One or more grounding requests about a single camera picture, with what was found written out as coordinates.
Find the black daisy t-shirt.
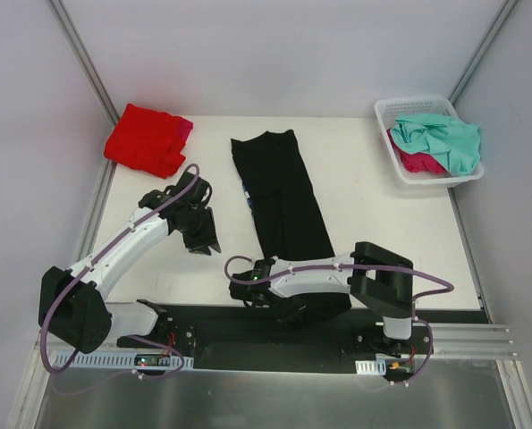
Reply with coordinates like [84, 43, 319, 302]
[229, 129, 352, 324]

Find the red t-shirt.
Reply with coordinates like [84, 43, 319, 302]
[104, 103, 186, 179]

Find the pink t-shirt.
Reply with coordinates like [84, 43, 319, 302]
[176, 117, 193, 144]

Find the white plastic basket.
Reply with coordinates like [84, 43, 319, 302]
[374, 96, 485, 189]

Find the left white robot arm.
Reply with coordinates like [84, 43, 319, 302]
[38, 172, 221, 354]

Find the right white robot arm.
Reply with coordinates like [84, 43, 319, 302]
[224, 241, 414, 353]

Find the magenta t-shirt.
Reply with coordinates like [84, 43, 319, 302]
[399, 151, 446, 174]

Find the teal t-shirt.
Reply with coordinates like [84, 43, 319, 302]
[387, 114, 481, 177]

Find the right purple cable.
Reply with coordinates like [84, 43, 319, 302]
[224, 254, 455, 393]

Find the purple cable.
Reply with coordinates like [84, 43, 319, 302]
[224, 254, 455, 393]
[39, 164, 203, 394]

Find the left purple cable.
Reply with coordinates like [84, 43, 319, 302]
[39, 164, 203, 394]

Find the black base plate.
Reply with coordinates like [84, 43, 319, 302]
[115, 301, 435, 374]

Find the right white cable duct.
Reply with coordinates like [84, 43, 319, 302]
[355, 359, 386, 376]

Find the white cable duct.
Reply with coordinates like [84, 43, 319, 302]
[355, 359, 386, 376]
[69, 351, 194, 371]

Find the left white cable duct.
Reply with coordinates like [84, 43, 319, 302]
[69, 351, 194, 371]

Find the left aluminium frame post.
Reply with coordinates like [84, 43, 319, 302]
[46, 0, 123, 130]

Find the aluminium frame post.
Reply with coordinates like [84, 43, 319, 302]
[448, 0, 521, 105]
[46, 0, 123, 130]

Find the right aluminium frame post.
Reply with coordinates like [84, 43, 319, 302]
[448, 0, 521, 105]

